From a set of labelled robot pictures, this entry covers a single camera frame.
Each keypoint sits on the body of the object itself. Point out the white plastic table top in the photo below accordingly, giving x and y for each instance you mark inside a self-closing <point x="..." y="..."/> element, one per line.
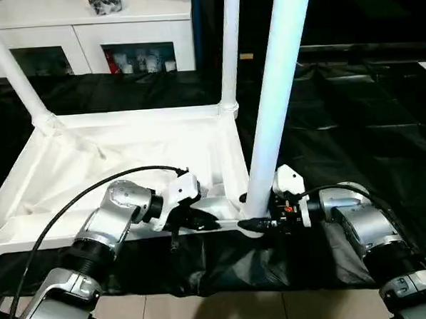
<point x="126" y="146"/>

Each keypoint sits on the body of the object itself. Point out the small tan box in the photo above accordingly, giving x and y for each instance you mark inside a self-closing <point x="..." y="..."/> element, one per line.
<point x="247" y="56"/>

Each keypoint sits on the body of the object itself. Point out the red white ceramic figure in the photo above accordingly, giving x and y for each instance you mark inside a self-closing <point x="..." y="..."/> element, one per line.
<point x="112" y="64"/>

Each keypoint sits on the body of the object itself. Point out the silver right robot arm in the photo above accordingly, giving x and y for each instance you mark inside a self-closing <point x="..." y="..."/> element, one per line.
<point x="363" y="223"/>

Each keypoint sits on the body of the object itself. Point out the black television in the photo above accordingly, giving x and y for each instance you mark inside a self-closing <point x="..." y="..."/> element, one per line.
<point x="371" y="49"/>

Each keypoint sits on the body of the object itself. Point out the white glass-door cabinet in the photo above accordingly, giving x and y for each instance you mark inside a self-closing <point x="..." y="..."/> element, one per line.
<point x="85" y="34"/>

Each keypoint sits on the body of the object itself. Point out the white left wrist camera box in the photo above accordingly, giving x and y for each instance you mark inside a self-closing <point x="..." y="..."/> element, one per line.
<point x="180" y="189"/>

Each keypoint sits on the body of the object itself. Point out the patterned ceramic vase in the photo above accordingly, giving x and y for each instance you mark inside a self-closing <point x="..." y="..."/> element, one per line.
<point x="142" y="63"/>

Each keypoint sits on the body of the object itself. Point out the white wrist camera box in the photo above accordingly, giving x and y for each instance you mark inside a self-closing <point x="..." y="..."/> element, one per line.
<point x="180" y="189"/>
<point x="287" y="178"/>

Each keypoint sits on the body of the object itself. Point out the small white ceramic cup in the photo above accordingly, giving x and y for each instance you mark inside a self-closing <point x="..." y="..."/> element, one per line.
<point x="170" y="66"/>

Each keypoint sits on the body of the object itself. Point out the white plastic table leg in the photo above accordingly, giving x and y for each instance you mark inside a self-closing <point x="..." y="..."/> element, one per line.
<point x="12" y="70"/>
<point x="276" y="74"/>
<point x="230" y="40"/>

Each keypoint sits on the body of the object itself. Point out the black glossy mat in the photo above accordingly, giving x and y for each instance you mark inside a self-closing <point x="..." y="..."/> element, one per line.
<point x="376" y="140"/>

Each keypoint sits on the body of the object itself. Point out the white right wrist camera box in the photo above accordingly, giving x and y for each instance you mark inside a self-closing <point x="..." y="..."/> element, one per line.
<point x="287" y="178"/>

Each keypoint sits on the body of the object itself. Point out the white ceramic jar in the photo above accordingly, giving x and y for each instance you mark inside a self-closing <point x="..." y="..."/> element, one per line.
<point x="153" y="63"/>

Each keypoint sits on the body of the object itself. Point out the black bundle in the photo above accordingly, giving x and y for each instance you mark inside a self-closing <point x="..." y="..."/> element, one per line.
<point x="106" y="2"/>

